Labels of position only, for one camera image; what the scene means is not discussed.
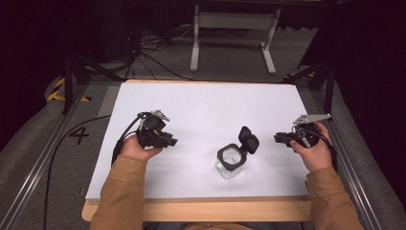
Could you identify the clear jar with black flip lid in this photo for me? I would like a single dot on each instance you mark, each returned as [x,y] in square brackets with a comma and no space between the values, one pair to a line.
[231,158]

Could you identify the aluminium frame rail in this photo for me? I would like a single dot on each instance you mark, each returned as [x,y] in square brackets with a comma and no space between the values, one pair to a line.
[35,172]
[354,179]

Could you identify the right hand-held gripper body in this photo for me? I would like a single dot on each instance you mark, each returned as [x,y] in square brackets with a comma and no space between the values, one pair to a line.
[308,130]

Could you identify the person's left hand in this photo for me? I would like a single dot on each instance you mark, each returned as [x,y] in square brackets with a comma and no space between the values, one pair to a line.
[137,150]

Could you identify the person's right hand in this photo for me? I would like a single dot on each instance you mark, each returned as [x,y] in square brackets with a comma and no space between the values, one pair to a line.
[314,155]

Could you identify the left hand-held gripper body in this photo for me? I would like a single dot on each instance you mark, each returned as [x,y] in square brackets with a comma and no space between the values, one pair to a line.
[152,127]

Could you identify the wooden table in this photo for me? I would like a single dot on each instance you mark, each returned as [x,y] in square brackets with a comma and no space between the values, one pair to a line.
[204,209]

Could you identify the white table mat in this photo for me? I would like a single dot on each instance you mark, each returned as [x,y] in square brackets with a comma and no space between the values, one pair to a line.
[204,108]

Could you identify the white metal stand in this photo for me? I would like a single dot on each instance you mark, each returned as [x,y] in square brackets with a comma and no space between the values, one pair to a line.
[234,20]

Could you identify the black tripod stand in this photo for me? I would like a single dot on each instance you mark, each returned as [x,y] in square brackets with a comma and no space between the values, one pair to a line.
[325,83]
[68,83]

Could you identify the yellow black hazard tape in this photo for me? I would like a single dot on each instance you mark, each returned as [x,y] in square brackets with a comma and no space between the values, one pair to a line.
[56,92]

